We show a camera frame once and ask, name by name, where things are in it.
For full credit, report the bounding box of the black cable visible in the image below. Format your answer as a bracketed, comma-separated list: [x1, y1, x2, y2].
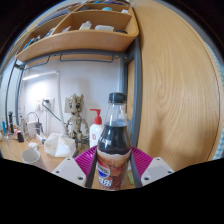
[43, 99, 65, 123]

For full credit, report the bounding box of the cola bottle with black cap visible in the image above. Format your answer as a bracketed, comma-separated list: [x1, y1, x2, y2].
[95, 92, 133, 191]

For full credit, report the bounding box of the white charger block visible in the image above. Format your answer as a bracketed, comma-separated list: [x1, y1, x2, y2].
[26, 120, 40, 136]

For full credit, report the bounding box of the wooden shelf unit with items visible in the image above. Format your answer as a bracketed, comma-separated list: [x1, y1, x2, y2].
[14, 1, 140, 63]

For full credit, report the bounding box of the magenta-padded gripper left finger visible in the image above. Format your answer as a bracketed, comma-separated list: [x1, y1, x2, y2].
[51, 145, 99, 189]

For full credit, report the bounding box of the white pump bottle red pump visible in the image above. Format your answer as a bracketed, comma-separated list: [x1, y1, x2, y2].
[88, 108, 104, 149]

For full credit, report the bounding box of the black electric shaver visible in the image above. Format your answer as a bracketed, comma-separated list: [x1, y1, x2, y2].
[8, 111, 15, 134]

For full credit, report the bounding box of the blue tube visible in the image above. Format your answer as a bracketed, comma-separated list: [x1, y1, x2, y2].
[1, 116, 7, 135]

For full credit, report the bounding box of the white crumpled paper bag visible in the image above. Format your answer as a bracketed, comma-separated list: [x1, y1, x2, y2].
[43, 132, 77, 158]

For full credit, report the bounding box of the white wall outlet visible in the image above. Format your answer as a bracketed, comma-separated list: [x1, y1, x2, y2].
[41, 97, 55, 111]

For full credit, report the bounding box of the white power strip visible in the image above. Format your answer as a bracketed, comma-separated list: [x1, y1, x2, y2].
[34, 133, 48, 144]

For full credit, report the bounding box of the brown tree figure toy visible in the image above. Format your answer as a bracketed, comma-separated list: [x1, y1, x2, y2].
[64, 93, 90, 151]

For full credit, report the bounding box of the white cable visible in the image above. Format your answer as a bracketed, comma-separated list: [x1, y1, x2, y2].
[23, 111, 43, 141]

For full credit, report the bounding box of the white speckled cup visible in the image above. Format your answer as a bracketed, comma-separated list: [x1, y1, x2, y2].
[21, 148, 46, 169]

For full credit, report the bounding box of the grey metal desk frame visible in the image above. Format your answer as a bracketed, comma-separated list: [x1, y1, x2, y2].
[4, 34, 144, 148]

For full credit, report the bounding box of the small black box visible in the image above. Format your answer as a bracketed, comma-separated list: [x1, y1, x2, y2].
[16, 130, 25, 143]

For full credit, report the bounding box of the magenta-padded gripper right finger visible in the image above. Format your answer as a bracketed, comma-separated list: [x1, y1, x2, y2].
[128, 146, 175, 188]

